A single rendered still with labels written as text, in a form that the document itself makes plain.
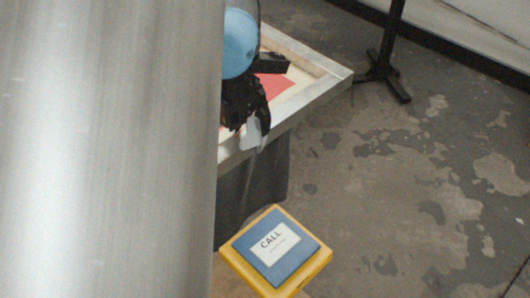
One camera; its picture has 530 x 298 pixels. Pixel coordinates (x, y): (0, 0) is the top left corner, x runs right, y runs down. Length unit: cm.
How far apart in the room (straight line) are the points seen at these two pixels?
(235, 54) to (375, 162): 171
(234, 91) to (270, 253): 26
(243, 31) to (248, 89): 23
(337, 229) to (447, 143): 80
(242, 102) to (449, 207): 152
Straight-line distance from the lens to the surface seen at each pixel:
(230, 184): 101
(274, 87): 95
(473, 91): 272
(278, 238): 68
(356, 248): 183
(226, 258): 68
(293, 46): 102
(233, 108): 66
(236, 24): 47
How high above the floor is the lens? 155
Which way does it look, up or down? 47 degrees down
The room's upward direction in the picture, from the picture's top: straight up
